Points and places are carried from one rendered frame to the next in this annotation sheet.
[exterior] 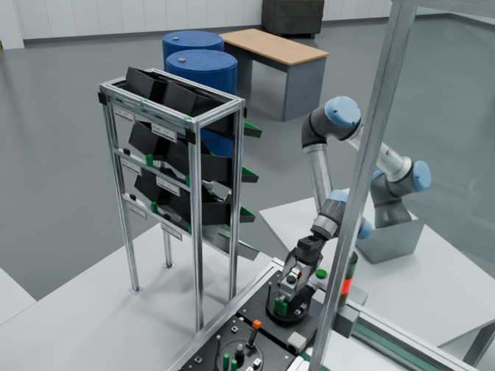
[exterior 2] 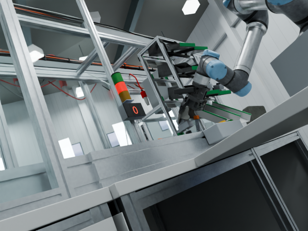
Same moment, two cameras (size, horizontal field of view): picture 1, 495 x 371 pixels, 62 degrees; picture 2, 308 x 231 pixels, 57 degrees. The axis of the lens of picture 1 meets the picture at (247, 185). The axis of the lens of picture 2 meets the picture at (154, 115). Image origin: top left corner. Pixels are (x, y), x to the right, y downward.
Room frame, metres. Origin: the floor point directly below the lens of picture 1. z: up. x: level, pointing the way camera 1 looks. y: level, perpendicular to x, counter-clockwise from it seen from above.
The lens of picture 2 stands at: (0.84, -1.51, 0.79)
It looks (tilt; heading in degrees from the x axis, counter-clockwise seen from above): 15 degrees up; 92
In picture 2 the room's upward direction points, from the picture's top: 24 degrees counter-clockwise
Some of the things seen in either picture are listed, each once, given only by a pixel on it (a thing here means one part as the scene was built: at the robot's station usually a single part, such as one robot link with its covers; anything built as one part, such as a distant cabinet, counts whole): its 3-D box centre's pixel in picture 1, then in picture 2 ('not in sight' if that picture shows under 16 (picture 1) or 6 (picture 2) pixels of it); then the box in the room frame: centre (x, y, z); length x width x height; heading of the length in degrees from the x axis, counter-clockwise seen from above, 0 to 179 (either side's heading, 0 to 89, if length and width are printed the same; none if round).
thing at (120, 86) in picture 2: not in sight; (121, 88); (0.70, -0.24, 1.33); 0.05 x 0.05 x 0.05
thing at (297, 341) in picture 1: (295, 343); not in sight; (0.77, -0.18, 0.97); 0.05 x 0.05 x 0.04; 55
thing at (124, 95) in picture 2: not in sight; (125, 97); (0.70, -0.24, 1.28); 0.05 x 0.05 x 0.05
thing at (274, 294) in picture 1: (286, 305); not in sight; (0.90, -0.15, 0.98); 0.14 x 0.14 x 0.02
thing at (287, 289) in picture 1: (288, 288); (182, 123); (0.89, -0.15, 1.07); 0.08 x 0.04 x 0.07; 145
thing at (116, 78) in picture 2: not in sight; (118, 79); (0.70, -0.24, 1.38); 0.05 x 0.05 x 0.05
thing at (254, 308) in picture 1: (286, 308); not in sight; (0.90, -0.15, 0.96); 0.24 x 0.24 x 0.02; 55
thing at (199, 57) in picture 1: (198, 94); not in sight; (3.91, 0.55, 0.48); 1.30 x 0.80 x 0.96; 28
